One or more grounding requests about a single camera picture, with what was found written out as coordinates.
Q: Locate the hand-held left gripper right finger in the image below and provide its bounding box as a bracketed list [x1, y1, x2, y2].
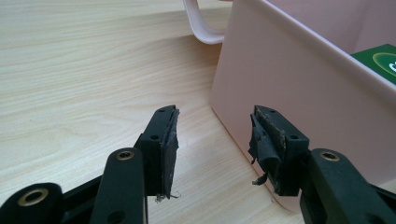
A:
[247, 105, 311, 197]

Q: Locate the pink plastic basket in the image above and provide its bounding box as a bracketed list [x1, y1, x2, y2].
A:
[182, 0, 396, 213]

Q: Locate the green box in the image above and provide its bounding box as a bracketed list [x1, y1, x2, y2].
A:
[350, 43, 396, 86]

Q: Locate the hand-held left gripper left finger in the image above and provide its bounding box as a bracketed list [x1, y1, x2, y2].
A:
[134, 105, 181, 200]

